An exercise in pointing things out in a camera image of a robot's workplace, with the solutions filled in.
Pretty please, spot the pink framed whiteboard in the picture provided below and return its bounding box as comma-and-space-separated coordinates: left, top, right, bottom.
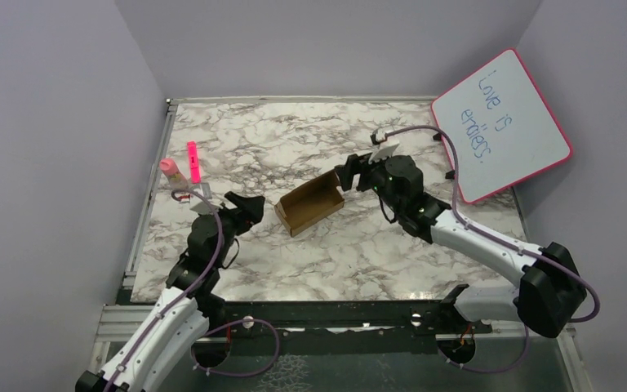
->
431, 48, 572, 203

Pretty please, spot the brown cardboard box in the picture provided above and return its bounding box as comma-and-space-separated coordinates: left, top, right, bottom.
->
274, 170, 345, 238

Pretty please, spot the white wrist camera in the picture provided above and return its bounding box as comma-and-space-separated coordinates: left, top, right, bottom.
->
368, 131, 399, 164
179, 183, 213, 215

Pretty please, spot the aluminium extrusion frame rail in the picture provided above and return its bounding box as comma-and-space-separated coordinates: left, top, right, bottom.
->
95, 305, 576, 344

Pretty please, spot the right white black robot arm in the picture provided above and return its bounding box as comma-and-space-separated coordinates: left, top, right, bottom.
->
335, 154, 587, 338

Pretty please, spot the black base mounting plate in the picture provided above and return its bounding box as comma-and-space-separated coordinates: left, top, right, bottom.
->
189, 300, 492, 359

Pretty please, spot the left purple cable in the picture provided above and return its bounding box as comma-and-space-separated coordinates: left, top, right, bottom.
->
102, 189, 281, 392

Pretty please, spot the pink highlighter marker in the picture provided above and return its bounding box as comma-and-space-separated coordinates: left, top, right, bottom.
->
187, 140, 202, 184

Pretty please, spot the small pink capped bottle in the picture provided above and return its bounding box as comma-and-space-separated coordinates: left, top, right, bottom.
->
158, 158, 189, 189

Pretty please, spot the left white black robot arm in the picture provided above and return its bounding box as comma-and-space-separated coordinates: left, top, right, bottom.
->
74, 192, 265, 391

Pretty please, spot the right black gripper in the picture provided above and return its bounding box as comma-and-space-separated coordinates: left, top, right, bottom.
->
335, 147, 403, 216

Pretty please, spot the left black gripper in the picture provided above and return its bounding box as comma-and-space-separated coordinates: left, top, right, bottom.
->
199, 192, 265, 269

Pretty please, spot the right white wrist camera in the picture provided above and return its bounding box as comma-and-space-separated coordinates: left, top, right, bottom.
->
368, 131, 399, 164

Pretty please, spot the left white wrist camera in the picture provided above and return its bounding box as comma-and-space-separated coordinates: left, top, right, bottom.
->
179, 183, 213, 215

